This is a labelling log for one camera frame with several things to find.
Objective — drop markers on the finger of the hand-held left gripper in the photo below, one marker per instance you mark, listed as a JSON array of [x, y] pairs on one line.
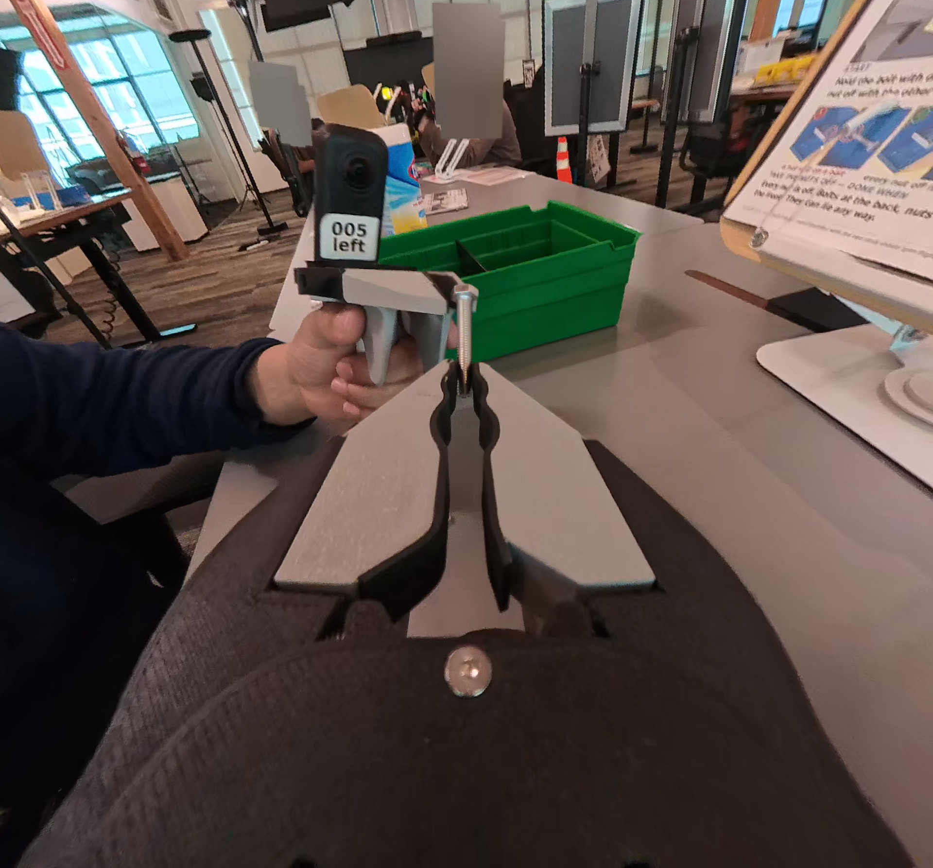
[[393, 292]]

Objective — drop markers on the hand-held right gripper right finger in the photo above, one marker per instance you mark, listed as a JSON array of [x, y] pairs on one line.
[[568, 511]]

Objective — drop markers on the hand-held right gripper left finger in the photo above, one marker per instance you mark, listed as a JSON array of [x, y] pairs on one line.
[[364, 511]]

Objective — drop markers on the steel hex bolt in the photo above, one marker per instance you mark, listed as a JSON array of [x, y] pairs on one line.
[[465, 332]]

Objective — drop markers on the green plastic bin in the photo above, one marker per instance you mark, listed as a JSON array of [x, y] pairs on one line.
[[547, 285]]

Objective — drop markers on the person's left forearm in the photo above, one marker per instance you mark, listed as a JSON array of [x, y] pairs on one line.
[[131, 401]]

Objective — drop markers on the person's left hand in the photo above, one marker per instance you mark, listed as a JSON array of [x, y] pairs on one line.
[[313, 372]]

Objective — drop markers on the wipes canister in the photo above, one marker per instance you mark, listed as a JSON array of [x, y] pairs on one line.
[[404, 183]]

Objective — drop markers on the black swivel chair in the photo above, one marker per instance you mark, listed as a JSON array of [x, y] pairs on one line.
[[288, 175]]

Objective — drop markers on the printed booklet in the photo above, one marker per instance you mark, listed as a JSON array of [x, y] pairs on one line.
[[444, 202]]

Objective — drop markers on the white phone stand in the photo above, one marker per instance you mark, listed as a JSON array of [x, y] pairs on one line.
[[452, 157]]

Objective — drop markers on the black light stand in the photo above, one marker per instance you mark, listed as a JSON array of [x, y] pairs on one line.
[[226, 124]]

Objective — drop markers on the red and white paper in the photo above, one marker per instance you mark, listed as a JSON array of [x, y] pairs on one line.
[[488, 175]]

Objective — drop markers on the white cabinet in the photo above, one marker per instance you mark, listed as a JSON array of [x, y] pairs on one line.
[[175, 215]]

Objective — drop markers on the orange traffic cone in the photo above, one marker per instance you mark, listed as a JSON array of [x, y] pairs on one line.
[[563, 164]]

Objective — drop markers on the grey panel on stand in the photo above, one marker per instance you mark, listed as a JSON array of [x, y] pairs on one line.
[[590, 55], [711, 29]]

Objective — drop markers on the black flat plate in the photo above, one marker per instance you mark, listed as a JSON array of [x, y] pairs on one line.
[[816, 310]]

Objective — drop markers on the wooden display board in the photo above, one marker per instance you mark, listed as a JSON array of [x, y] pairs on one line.
[[743, 234]]

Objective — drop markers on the printed instruction sheet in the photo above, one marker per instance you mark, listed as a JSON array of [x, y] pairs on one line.
[[845, 175]]

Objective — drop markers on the wooden post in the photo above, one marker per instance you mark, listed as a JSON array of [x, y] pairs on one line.
[[95, 124]]

